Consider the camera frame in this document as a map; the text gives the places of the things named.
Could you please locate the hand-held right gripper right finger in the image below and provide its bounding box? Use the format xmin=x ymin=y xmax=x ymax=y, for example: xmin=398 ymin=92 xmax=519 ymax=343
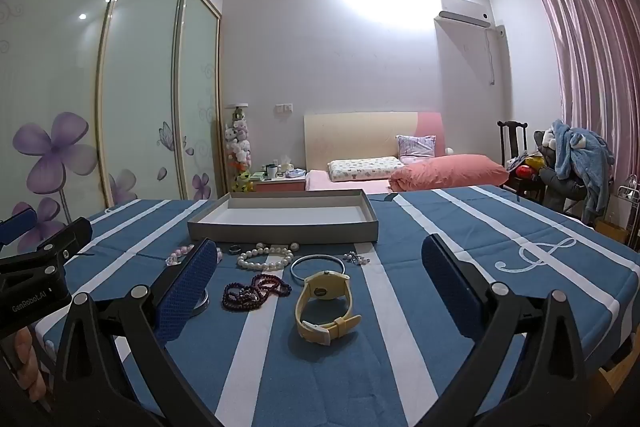
xmin=421 ymin=234 xmax=601 ymax=427

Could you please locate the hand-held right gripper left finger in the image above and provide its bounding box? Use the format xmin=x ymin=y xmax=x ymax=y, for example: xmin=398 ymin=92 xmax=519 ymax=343
xmin=50 ymin=238 xmax=221 ymax=427

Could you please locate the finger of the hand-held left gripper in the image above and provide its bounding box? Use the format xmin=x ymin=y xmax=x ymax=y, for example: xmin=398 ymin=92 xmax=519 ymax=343
xmin=0 ymin=207 xmax=40 ymax=248
xmin=34 ymin=217 xmax=94 ymax=269

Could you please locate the silver cuff bangle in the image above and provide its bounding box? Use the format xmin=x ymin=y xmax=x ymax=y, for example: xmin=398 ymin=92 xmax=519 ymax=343
xmin=191 ymin=289 xmax=211 ymax=317

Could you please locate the pink bead bracelet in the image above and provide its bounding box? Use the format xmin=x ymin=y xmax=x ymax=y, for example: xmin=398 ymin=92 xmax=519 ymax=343
xmin=166 ymin=244 xmax=223 ymax=267

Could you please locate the dark red bead bracelet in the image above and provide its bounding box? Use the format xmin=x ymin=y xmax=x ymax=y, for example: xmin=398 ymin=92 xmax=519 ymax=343
xmin=222 ymin=273 xmax=292 ymax=312

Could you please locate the white pearl bracelet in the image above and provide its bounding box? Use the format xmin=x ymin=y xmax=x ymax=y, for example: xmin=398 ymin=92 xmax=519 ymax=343
xmin=237 ymin=242 xmax=300 ymax=273

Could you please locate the thin silver bangle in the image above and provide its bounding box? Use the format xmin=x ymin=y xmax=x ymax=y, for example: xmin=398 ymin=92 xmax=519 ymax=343
xmin=290 ymin=253 xmax=348 ymax=283

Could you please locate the grey cardboard tray box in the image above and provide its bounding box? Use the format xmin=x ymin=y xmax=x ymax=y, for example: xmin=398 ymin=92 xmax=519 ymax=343
xmin=187 ymin=189 xmax=379 ymax=244

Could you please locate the person's left hand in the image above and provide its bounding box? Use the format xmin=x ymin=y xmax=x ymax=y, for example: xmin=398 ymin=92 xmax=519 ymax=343
xmin=10 ymin=327 xmax=51 ymax=404

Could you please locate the salmon pink duvet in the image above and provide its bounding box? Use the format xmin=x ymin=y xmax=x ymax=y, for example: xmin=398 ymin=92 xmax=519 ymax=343
xmin=389 ymin=154 xmax=510 ymax=194

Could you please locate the blue white striped tablecloth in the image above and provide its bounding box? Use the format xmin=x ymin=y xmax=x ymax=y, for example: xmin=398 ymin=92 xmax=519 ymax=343
xmin=30 ymin=184 xmax=640 ymax=427

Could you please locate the pink white nightstand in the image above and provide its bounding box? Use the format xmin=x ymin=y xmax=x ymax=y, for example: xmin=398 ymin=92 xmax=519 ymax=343
xmin=251 ymin=169 xmax=307 ymax=193

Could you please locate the purple floral pillow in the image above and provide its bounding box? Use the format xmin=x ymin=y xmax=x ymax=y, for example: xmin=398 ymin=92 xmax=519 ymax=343
xmin=395 ymin=134 xmax=437 ymax=165

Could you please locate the dark grey clothing pile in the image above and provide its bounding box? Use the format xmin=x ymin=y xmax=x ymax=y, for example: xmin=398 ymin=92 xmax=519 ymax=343
xmin=532 ymin=129 xmax=592 ymax=214

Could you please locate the white patterned pillow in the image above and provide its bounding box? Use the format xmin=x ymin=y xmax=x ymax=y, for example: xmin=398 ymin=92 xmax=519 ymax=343
xmin=327 ymin=155 xmax=403 ymax=182

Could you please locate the stack of plush toys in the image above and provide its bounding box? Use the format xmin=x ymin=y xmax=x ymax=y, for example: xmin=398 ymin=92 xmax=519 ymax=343
xmin=223 ymin=104 xmax=252 ymax=194

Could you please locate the floral sliding door wardrobe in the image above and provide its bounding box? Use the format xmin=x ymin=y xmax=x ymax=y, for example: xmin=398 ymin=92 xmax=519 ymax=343
xmin=0 ymin=0 xmax=224 ymax=230

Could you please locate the dark wooden chair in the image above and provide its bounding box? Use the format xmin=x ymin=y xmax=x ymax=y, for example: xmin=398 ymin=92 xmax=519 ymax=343
xmin=497 ymin=121 xmax=547 ymax=204

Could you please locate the pink bed sheet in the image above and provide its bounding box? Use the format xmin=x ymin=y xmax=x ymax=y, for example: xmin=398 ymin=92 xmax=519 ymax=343
xmin=306 ymin=169 xmax=401 ymax=194

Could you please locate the beige pink bed headboard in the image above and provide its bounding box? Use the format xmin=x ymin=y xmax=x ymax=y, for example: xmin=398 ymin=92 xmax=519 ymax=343
xmin=304 ymin=111 xmax=445 ymax=172

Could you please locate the blue plush garment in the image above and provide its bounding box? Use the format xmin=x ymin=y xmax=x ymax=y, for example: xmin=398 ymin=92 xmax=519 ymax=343
xmin=550 ymin=119 xmax=616 ymax=224

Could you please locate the metal rack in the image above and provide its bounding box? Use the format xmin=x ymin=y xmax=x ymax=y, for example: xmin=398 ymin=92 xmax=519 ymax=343
xmin=617 ymin=174 xmax=640 ymax=254

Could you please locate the air conditioner pipe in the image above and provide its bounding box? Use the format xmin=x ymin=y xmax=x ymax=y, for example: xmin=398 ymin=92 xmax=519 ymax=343
xmin=486 ymin=27 xmax=499 ymax=86

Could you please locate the pink curtain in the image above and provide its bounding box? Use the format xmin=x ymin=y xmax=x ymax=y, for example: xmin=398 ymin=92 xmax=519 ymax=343
xmin=535 ymin=0 xmax=640 ymax=230

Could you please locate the white air conditioner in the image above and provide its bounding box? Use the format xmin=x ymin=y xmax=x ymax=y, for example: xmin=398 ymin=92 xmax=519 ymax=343
xmin=434 ymin=0 xmax=493 ymax=28

